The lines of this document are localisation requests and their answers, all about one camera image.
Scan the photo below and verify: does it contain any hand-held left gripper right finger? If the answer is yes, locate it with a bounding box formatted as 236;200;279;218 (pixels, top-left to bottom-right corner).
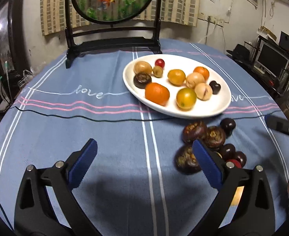
192;139;275;236

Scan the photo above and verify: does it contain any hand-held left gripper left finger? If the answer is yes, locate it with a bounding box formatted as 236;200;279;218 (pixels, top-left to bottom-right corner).
14;138;98;236

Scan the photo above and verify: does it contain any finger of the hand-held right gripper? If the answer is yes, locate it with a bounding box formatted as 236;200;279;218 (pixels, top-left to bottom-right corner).
265;114;289;140

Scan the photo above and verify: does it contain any dark brown water chestnut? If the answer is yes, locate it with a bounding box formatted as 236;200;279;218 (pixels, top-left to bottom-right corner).
133;72;152;89
175;145;202;175
182;121;208;145
203;126;226;151

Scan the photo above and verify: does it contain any white oval plate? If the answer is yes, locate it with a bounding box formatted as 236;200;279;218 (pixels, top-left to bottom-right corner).
123;54;232;118

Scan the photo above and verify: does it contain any green-yellow mandarin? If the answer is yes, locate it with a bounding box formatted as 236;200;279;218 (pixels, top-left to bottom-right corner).
176;88;197;111

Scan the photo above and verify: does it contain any tan round fruit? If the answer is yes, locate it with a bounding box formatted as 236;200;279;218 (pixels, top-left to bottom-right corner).
186;72;205;88
134;61;153;75
194;83;213;101

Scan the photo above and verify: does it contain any large bright orange mandarin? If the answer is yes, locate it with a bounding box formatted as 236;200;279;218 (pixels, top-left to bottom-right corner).
145;83;170;106

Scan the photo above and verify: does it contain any blue striped tablecloth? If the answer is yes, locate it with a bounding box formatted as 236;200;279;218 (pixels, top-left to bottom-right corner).
0;39;289;236

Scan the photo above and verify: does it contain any black computer desk rack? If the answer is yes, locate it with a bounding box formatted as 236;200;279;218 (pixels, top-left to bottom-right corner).
244;36;289;99

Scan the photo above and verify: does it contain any computer monitor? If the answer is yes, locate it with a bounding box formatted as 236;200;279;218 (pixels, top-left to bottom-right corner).
254;41;289;78

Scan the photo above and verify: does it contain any black speaker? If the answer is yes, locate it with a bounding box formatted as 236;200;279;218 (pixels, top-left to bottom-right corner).
279;31;289;53

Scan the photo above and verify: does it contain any black hat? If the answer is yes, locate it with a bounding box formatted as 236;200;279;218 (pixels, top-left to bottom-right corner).
227;44;252;61

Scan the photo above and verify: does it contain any yellow-orange mandarin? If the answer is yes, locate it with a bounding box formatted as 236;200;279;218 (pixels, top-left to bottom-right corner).
167;69;186;86

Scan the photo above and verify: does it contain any small orange mandarin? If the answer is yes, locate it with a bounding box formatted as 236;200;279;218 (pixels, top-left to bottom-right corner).
193;66;210;79

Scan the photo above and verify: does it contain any flat cardboard packet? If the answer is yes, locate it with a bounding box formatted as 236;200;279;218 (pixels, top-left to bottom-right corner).
257;26;277;40

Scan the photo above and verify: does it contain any clear plastic bag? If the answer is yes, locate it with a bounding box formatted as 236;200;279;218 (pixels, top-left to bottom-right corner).
22;69;34;81

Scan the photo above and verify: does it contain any goldfish screen on black stand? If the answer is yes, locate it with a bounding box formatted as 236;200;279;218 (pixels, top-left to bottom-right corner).
65;0;163;69

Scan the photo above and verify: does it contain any beige checked curtain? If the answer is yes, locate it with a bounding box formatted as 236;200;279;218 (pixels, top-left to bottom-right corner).
40;0;201;36

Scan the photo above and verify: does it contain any white power cable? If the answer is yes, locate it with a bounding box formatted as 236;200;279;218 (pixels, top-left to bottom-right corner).
198;23;217;43

